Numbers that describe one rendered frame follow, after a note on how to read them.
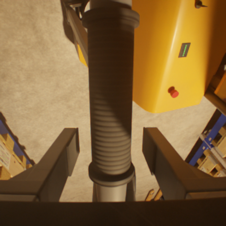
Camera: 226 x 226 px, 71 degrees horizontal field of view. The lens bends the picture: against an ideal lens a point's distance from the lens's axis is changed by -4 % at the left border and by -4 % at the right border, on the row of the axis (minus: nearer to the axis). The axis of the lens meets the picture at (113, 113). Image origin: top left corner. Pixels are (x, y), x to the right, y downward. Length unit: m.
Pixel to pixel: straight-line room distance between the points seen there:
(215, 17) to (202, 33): 0.07
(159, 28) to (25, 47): 1.12
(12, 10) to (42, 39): 0.26
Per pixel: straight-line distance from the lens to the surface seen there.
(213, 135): 3.51
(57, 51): 1.53
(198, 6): 0.70
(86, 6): 1.00
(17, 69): 1.63
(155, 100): 0.85
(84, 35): 0.61
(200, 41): 0.79
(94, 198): 0.19
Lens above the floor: 1.42
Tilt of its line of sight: 43 degrees down
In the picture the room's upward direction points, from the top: 156 degrees clockwise
